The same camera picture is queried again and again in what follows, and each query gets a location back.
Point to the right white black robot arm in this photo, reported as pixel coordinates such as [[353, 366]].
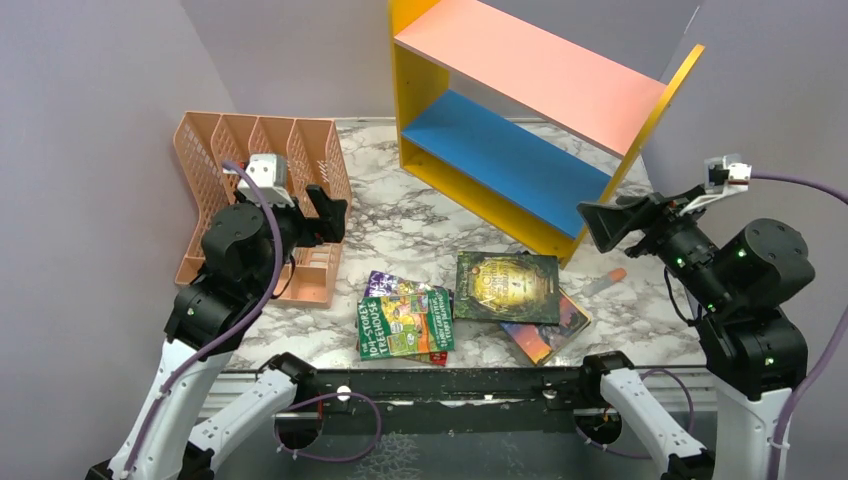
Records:
[[755, 355]]

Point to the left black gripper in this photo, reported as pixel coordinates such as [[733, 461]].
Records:
[[330, 224]]

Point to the green 104-storey treehouse book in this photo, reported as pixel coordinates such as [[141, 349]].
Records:
[[405, 325]]

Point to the red 13-storey treehouse book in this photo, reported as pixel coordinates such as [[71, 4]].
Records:
[[432, 358]]

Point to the orange capped marker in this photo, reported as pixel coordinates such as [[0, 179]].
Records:
[[604, 282]]

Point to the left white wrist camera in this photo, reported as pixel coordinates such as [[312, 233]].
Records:
[[269, 173]]

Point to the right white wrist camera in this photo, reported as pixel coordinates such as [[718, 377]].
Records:
[[726, 176]]

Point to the purple 52-storey treehouse book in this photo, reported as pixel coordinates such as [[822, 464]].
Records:
[[382, 284]]

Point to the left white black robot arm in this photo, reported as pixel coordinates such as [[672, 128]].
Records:
[[245, 249]]

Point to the yellow pink blue bookshelf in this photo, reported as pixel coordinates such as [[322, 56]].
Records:
[[514, 123]]

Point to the black mounting rail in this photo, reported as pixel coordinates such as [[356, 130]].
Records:
[[446, 401]]

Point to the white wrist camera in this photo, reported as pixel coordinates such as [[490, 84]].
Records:
[[726, 176], [269, 173]]

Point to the Jane Eyre book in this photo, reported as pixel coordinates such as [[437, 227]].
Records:
[[540, 343]]

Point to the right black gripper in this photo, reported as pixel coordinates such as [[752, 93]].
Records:
[[609, 223]]

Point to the dark green Alice book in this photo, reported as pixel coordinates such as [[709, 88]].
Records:
[[507, 287]]

